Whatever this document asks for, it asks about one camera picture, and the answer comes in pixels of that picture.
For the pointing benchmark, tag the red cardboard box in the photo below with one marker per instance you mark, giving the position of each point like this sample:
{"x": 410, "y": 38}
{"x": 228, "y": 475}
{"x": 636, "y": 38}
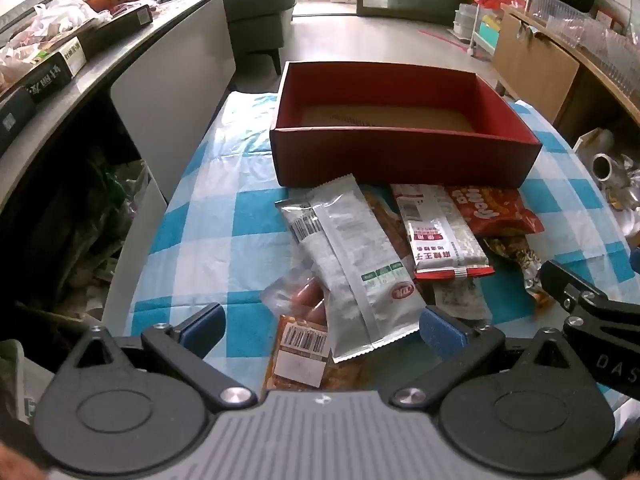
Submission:
{"x": 400, "y": 157}

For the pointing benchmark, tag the orange packet with white label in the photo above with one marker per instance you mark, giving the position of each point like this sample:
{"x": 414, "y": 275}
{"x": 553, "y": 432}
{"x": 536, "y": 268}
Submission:
{"x": 300, "y": 355}

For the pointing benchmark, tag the clear sausage packet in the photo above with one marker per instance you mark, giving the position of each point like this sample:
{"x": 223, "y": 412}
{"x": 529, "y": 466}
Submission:
{"x": 300, "y": 292}

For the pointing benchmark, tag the dark flat box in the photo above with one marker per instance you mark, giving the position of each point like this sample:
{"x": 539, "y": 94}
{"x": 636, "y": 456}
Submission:
{"x": 15, "y": 115}

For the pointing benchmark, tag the red chips bag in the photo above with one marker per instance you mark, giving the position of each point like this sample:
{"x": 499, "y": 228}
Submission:
{"x": 495, "y": 212}

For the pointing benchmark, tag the long silver snack packet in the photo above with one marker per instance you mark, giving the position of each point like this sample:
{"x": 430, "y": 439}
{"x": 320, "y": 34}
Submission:
{"x": 360, "y": 270}

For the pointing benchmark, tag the silver tape roll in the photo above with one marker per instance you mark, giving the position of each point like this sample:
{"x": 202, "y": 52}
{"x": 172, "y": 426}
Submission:
{"x": 602, "y": 167}

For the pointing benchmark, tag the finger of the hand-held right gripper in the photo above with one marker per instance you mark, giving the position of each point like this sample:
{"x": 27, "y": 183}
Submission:
{"x": 605, "y": 340}

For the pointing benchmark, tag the clear plastic bag of items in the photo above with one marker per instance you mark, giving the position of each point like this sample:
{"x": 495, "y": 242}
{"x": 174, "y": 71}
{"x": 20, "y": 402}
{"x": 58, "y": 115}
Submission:
{"x": 100, "y": 220}

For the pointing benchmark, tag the rows of clear plastic cups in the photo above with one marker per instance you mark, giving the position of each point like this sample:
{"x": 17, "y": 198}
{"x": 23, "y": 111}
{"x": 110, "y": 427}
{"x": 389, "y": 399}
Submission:
{"x": 590, "y": 35}

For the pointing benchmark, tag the grey white sideboard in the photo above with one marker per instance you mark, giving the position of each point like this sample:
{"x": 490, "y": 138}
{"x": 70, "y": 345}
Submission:
{"x": 170, "y": 85}

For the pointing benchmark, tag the long black box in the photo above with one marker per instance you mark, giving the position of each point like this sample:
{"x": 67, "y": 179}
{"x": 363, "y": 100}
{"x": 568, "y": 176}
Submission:
{"x": 115, "y": 27}

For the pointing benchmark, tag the black white printed box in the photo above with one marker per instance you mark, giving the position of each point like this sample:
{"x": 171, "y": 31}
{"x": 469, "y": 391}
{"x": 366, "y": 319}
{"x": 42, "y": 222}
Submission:
{"x": 50, "y": 72}

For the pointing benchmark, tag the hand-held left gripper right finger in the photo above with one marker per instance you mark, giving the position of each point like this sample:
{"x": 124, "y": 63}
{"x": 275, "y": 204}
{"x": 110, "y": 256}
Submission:
{"x": 442, "y": 332}

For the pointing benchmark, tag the small clear packet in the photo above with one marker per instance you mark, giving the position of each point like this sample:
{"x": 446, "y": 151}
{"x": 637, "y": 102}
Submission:
{"x": 460, "y": 297}

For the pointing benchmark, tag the white storage cart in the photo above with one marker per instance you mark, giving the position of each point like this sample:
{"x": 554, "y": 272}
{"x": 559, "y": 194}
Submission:
{"x": 487, "y": 35}

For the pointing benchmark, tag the silver foil snack packet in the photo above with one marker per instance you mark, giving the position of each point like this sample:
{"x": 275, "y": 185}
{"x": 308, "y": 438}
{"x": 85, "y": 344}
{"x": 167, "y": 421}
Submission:
{"x": 515, "y": 255}

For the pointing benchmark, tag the grey sofa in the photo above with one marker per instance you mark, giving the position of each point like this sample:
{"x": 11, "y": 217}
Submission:
{"x": 255, "y": 10}

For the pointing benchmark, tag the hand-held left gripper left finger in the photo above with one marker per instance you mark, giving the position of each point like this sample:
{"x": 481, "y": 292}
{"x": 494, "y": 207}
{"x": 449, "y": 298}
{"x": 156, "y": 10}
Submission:
{"x": 202, "y": 330}

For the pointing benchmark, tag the blue white checkered tablecloth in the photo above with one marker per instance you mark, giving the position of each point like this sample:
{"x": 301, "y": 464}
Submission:
{"x": 225, "y": 200}

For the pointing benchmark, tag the red white snack packet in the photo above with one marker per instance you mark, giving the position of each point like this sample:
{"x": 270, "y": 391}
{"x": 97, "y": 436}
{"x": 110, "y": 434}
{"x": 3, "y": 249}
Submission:
{"x": 440, "y": 235}

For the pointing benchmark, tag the white plastic bag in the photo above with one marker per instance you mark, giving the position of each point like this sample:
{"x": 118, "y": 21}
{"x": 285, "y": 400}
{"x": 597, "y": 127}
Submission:
{"x": 65, "y": 10}

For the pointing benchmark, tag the small white box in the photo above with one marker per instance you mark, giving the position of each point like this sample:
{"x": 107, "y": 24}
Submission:
{"x": 595, "y": 140}

